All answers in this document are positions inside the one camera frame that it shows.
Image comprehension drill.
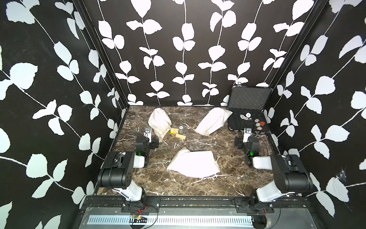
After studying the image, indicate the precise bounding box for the cream bag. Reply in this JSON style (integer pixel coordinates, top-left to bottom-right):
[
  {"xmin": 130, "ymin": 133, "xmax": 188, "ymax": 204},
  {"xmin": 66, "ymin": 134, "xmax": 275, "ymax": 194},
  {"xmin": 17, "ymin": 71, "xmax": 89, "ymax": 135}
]
[
  {"xmin": 194, "ymin": 107, "xmax": 232, "ymax": 136},
  {"xmin": 167, "ymin": 148, "xmax": 220, "ymax": 178},
  {"xmin": 148, "ymin": 108, "xmax": 172, "ymax": 142}
]

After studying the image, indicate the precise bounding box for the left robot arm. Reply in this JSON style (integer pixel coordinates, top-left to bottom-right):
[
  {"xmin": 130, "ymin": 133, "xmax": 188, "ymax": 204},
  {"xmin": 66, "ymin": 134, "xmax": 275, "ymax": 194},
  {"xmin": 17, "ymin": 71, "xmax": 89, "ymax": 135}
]
[{"xmin": 97, "ymin": 135, "xmax": 159, "ymax": 207}]

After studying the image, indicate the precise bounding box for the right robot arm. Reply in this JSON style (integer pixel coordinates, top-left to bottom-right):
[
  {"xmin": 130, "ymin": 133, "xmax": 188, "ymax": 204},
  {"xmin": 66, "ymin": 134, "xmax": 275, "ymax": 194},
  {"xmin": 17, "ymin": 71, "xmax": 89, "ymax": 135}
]
[{"xmin": 234, "ymin": 135, "xmax": 313, "ymax": 206}]

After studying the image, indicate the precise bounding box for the wooden cylinder block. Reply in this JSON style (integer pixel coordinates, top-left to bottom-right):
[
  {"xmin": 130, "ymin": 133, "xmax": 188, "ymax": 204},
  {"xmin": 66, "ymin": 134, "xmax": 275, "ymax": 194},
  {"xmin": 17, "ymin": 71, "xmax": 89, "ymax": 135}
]
[{"xmin": 175, "ymin": 134, "xmax": 186, "ymax": 140}]

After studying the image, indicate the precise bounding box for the black foam-lined case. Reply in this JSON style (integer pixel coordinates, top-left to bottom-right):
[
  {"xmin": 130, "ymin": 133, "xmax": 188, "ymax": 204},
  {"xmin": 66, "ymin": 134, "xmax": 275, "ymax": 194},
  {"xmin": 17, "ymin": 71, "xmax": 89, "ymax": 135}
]
[{"xmin": 227, "ymin": 85, "xmax": 272, "ymax": 135}]

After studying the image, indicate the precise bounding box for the white slotted strip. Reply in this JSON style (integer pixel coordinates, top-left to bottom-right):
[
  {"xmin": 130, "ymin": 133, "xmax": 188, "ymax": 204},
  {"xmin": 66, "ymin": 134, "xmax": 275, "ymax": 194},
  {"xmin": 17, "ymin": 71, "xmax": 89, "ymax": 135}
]
[{"xmin": 87, "ymin": 215, "xmax": 253, "ymax": 227}]

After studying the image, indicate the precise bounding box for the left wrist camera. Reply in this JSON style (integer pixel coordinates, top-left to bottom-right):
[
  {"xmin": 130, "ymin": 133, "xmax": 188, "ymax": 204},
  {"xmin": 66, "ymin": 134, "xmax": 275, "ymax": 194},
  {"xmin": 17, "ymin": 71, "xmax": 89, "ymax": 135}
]
[{"xmin": 144, "ymin": 127, "xmax": 152, "ymax": 143}]

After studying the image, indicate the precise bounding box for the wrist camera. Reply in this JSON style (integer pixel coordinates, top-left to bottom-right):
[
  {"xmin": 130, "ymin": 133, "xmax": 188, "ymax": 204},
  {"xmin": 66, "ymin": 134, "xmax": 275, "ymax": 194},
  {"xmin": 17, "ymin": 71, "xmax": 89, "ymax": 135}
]
[
  {"xmin": 243, "ymin": 128, "xmax": 252, "ymax": 143},
  {"xmin": 144, "ymin": 127, "xmax": 152, "ymax": 143}
]

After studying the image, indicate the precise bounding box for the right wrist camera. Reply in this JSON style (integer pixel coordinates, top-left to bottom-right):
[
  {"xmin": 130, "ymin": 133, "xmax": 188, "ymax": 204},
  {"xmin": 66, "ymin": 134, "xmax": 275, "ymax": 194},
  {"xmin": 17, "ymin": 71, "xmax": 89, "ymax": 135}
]
[{"xmin": 243, "ymin": 128, "xmax": 252, "ymax": 143}]

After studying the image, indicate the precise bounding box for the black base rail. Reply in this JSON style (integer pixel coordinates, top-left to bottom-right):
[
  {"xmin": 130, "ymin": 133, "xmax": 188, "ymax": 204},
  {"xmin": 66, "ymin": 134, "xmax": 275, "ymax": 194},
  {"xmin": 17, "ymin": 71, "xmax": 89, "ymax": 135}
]
[{"xmin": 81, "ymin": 195, "xmax": 310, "ymax": 215}]

